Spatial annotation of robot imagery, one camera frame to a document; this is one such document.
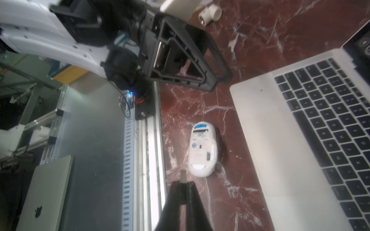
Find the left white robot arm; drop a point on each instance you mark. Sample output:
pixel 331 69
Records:
pixel 130 43

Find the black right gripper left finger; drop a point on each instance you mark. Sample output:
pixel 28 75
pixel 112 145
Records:
pixel 170 217

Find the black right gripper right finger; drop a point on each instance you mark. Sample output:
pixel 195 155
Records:
pixel 196 217

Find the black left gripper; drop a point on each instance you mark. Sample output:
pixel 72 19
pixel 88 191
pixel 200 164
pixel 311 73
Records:
pixel 190 58

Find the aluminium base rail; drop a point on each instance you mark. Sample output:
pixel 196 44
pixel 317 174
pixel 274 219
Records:
pixel 144 189

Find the white wireless mouse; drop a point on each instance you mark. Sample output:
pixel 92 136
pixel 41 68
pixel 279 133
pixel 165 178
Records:
pixel 203 150

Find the white pipe elbow fitting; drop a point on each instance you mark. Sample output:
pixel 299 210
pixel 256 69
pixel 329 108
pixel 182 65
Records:
pixel 210 14

